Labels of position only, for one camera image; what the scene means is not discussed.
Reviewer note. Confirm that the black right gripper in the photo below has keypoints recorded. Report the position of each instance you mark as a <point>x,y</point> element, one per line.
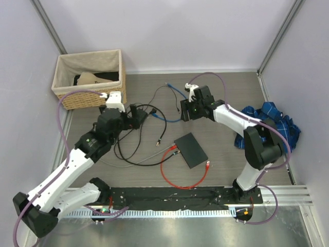
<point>185,105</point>

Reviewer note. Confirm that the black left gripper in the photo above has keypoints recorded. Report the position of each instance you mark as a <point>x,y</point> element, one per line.
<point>134,121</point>

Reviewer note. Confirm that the black network switch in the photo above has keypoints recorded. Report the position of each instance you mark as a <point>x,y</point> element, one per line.
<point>191,150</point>

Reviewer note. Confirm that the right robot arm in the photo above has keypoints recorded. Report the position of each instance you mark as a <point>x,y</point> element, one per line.
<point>263,144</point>

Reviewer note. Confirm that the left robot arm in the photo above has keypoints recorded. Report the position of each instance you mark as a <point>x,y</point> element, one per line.
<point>43,207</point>

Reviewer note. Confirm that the wicker basket with liner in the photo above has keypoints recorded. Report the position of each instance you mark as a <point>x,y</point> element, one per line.
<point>99,71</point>

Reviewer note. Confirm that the beige item in basket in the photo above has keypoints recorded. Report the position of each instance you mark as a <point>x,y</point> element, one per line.
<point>87,78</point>

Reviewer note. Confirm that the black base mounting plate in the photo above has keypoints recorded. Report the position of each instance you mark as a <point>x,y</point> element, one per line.
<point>173,199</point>

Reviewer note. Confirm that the blue plaid cloth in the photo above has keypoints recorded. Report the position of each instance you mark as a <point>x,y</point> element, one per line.
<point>285,125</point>

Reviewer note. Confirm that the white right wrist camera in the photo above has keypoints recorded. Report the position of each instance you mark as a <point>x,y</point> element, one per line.
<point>190,89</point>

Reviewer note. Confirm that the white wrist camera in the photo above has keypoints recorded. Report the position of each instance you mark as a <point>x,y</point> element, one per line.
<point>190,89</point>
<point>114,101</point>

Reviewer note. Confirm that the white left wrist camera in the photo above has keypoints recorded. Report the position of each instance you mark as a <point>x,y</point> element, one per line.
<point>114,101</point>

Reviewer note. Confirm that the slotted cable duct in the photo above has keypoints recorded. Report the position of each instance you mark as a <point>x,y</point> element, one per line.
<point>87,213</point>

